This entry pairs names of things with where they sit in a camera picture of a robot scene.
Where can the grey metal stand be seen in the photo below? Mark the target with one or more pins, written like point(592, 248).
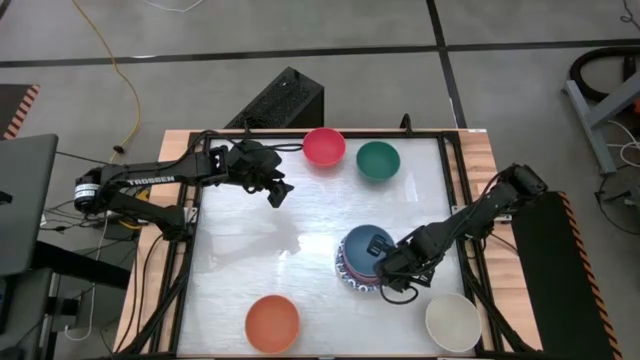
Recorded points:
point(595, 130)

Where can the black perforated computer tower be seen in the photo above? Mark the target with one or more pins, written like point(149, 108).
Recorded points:
point(280, 100)

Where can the coral red plastic bowl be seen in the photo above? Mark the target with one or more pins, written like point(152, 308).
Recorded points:
point(324, 147)

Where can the teal green plastic bowl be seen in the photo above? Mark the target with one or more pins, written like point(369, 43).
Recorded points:
point(378, 161)

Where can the black round fan base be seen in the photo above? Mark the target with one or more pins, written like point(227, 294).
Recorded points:
point(625, 195)

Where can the silver mounting bracket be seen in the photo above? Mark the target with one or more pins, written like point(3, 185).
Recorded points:
point(190, 215)

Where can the small hazard striped mat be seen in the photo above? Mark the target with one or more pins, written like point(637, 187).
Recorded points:
point(12, 107)

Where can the blue plastic bowl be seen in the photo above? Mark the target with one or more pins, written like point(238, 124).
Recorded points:
point(360, 250)

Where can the black desk beam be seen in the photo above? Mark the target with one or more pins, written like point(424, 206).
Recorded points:
point(80, 265)

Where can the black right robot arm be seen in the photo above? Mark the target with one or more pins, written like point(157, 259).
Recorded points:
point(480, 205)

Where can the orange plastic bowl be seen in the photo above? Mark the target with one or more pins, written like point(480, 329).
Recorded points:
point(272, 325)

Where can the grey laptop lid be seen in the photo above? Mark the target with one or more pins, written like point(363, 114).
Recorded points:
point(25, 200)

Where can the cream white plastic bowl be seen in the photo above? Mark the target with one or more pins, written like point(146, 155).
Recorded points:
point(452, 322)

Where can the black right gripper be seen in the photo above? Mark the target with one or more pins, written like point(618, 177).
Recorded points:
point(405, 267)

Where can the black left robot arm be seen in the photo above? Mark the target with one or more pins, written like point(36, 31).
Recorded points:
point(150, 180)

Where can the long black hazard striped ramp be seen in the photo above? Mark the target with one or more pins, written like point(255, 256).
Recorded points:
point(555, 275)

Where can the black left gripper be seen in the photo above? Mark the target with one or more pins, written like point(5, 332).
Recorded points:
point(250, 162)

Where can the black table edge clamp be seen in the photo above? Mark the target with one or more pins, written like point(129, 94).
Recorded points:
point(246, 127)
point(406, 125)

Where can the black metal table frame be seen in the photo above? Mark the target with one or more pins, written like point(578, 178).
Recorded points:
point(320, 134)

